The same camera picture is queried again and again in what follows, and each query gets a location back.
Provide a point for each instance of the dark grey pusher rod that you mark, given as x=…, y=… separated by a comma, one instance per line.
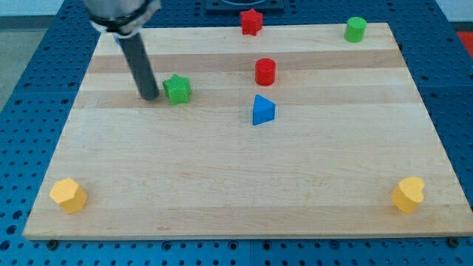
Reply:
x=139, y=65

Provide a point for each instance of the red cylinder block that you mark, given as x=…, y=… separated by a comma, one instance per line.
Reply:
x=265, y=71

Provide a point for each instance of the light wooden board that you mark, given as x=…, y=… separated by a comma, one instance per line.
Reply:
x=350, y=124

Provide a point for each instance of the blue triangle block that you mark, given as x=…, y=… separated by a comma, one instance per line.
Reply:
x=264, y=110

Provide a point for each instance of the red star block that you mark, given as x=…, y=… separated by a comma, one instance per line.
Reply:
x=251, y=21

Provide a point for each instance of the green star block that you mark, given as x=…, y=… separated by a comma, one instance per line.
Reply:
x=177, y=89

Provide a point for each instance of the green cylinder block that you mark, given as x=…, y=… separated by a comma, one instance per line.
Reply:
x=355, y=29

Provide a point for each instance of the yellow hexagon block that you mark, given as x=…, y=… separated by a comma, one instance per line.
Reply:
x=69, y=195

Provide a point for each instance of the yellow heart block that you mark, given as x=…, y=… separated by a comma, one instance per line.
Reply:
x=408, y=194

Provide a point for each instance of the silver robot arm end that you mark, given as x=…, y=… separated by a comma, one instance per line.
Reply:
x=122, y=18

